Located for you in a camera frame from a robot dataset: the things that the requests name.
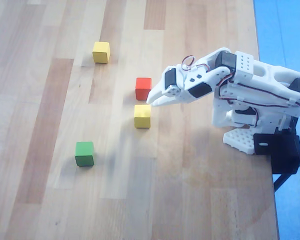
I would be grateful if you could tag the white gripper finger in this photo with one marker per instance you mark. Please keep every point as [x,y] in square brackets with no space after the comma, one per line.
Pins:
[158,92]
[171,98]

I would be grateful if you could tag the yellow wooden cube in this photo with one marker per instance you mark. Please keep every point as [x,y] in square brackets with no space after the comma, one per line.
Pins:
[142,117]
[101,53]

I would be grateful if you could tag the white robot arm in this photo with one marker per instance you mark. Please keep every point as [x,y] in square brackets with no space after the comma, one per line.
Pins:
[260,90]

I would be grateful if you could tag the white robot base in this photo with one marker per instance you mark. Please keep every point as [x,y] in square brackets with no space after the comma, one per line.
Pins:
[240,141]

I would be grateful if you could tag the red wooden cube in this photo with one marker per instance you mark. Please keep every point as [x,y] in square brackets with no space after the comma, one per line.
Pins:
[142,88]

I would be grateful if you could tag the green wooden cube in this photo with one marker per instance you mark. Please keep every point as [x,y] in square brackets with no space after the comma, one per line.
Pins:
[84,154]

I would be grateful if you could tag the black table clamp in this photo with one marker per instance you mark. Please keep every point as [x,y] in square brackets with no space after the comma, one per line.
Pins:
[281,152]

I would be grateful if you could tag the black table leg bar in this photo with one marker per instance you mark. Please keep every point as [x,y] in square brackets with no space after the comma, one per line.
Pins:
[282,182]

